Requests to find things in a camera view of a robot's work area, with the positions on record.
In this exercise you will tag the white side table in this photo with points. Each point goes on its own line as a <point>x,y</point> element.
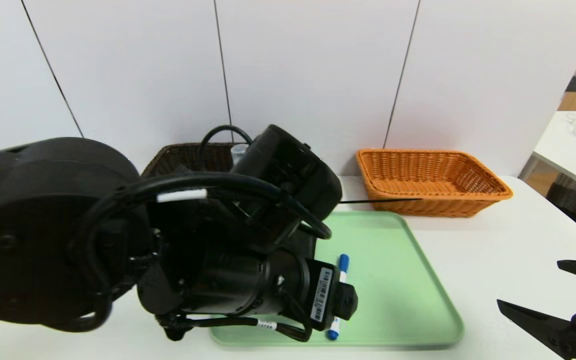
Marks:
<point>568,150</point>

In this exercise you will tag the blue capped white marker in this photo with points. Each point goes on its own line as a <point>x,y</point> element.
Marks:
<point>343,265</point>

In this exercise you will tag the orange wicker basket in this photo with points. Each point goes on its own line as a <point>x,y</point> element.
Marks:
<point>418,200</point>

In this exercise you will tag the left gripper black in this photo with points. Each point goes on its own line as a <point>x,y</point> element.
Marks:
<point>324,295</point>

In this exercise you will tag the light green plastic tray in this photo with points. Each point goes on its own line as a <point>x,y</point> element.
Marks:
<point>393,280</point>

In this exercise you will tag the white plastic bottle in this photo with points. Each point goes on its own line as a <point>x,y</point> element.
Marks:
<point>239,152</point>

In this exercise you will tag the dark brown wicker basket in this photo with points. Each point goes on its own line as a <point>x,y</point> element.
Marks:
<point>188,157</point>

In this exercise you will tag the dark grey box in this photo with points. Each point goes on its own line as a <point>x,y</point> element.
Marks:
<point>575,84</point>

